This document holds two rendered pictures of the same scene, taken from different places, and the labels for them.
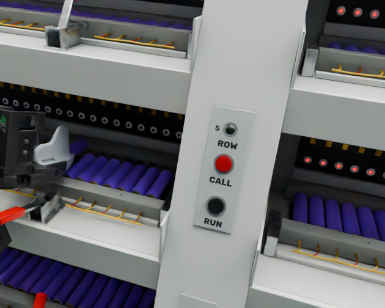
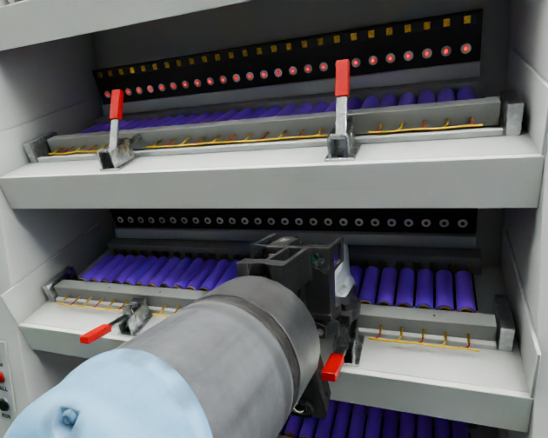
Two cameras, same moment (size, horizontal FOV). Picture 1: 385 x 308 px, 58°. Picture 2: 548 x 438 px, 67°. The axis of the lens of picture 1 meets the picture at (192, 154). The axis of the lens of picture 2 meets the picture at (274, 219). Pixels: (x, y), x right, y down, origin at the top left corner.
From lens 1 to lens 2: 0.17 m
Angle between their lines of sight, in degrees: 9
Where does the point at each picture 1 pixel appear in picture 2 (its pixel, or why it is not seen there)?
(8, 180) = (331, 327)
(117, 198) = (433, 321)
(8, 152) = (330, 295)
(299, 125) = not seen: outside the picture
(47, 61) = (333, 176)
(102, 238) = (437, 374)
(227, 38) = not seen: outside the picture
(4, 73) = (277, 198)
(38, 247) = (350, 394)
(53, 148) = (342, 274)
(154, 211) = (488, 330)
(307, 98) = not seen: outside the picture
